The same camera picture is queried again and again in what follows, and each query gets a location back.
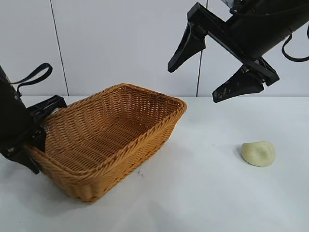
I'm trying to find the woven wicker basket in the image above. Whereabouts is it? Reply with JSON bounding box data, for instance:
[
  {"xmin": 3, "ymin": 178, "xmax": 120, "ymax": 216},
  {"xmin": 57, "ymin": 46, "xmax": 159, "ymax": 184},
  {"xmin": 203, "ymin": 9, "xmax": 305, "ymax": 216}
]
[{"xmin": 25, "ymin": 83, "xmax": 188, "ymax": 203}]

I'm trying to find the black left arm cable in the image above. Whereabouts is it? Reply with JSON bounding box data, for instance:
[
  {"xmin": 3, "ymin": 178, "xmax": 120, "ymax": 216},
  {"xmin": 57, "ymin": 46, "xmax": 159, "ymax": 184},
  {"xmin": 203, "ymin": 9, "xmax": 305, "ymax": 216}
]
[{"xmin": 9, "ymin": 62, "xmax": 53, "ymax": 96}]

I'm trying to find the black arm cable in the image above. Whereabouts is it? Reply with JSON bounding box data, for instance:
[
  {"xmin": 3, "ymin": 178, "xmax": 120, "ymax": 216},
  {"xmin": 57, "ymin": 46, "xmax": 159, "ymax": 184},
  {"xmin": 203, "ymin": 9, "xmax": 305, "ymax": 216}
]
[
  {"xmin": 9, "ymin": 62, "xmax": 53, "ymax": 96},
  {"xmin": 281, "ymin": 23, "xmax": 309, "ymax": 61}
]

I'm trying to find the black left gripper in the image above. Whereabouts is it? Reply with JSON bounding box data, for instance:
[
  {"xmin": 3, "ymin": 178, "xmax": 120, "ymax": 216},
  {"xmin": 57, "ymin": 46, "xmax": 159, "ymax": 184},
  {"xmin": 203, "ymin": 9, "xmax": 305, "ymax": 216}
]
[{"xmin": 0, "ymin": 83, "xmax": 68, "ymax": 175}]

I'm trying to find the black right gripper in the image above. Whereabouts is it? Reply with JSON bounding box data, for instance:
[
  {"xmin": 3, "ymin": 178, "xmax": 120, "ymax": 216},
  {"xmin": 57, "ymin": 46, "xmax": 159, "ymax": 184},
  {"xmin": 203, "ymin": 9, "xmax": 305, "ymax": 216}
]
[{"xmin": 167, "ymin": 0, "xmax": 294, "ymax": 104}]

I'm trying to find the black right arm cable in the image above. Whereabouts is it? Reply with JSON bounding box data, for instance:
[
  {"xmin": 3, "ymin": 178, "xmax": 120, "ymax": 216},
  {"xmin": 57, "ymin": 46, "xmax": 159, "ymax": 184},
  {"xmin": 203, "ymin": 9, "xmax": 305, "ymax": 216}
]
[{"xmin": 281, "ymin": 23, "xmax": 309, "ymax": 61}]

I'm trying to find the pale yellow egg yolk pastry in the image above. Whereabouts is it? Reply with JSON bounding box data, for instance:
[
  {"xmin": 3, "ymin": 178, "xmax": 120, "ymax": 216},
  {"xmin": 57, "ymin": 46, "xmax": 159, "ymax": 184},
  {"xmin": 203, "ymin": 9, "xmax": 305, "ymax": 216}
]
[{"xmin": 240, "ymin": 141, "xmax": 277, "ymax": 168}]

